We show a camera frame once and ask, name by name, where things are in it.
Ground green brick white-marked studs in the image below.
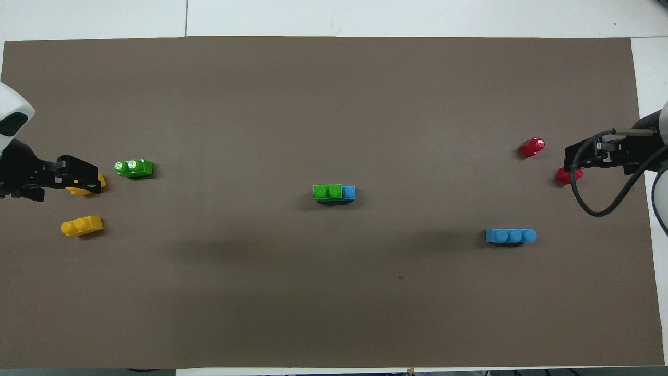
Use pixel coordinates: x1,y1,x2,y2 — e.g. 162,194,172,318
114,159,154,179

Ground red one-stud brick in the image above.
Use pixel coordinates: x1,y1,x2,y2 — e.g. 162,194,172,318
519,137,546,158
554,167,584,186

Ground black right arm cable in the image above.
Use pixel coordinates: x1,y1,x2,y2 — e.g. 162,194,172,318
570,128,668,218

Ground blue three-stud brick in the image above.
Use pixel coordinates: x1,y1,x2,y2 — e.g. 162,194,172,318
485,228,538,245
315,185,357,206

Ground brown table mat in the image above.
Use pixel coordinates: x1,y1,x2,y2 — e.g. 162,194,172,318
0,36,666,369

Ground plain green two-stud brick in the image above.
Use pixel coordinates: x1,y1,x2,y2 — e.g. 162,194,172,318
313,184,343,202

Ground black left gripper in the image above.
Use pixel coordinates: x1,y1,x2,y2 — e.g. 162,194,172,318
0,138,102,203

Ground yellow two-stud brick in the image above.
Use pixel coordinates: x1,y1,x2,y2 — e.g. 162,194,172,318
66,173,108,197
60,215,103,238

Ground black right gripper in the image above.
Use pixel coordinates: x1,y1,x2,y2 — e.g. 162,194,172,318
565,134,662,176

